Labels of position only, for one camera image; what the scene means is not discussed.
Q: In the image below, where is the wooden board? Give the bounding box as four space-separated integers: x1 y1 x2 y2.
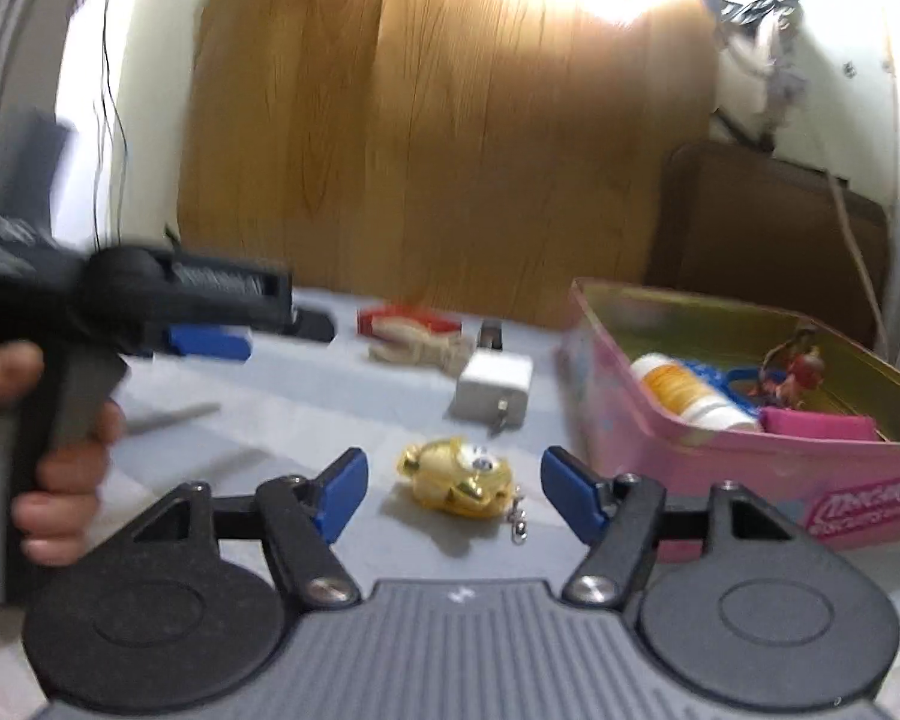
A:
176 0 721 327

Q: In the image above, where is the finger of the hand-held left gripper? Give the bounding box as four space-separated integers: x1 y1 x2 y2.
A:
169 259 295 332
169 326 252 362

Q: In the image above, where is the light blue sheet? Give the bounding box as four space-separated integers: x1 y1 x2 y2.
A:
0 281 691 720

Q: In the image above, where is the pink tin box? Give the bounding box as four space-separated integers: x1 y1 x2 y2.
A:
559 277 900 563

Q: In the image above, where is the small figurine keychain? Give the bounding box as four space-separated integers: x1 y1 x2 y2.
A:
754 322 826 410

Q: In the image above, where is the blue dotted plastic item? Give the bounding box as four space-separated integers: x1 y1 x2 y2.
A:
682 360 777 410

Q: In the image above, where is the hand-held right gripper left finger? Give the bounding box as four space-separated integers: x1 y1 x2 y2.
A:
131 446 368 608

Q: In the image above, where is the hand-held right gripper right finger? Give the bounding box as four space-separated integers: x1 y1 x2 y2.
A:
540 446 796 608

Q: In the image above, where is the black ribbed device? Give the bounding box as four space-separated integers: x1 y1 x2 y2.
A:
292 306 337 344

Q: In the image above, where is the dark brown chair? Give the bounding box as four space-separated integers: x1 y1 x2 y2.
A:
645 139 893 361

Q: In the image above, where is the gold toy keychain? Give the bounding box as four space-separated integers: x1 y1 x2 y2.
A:
396 435 532 545

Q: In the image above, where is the thin black cable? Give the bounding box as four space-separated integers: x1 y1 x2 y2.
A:
97 0 132 256

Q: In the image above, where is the beige cord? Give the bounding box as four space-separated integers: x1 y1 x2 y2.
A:
825 169 890 361

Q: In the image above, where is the red and beige toy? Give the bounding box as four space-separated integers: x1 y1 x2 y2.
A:
356 304 473 376

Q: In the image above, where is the pink flat case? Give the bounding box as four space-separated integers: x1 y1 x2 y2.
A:
757 406 878 442

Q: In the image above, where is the person's left hand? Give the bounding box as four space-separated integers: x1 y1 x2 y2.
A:
0 341 125 567

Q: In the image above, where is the black and white hanging bag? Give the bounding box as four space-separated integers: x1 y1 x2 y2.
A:
709 0 815 158

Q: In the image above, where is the white charger plug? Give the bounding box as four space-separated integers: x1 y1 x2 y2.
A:
448 349 535 436

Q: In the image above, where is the white and orange bottle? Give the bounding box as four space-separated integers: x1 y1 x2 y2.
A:
630 352 762 432

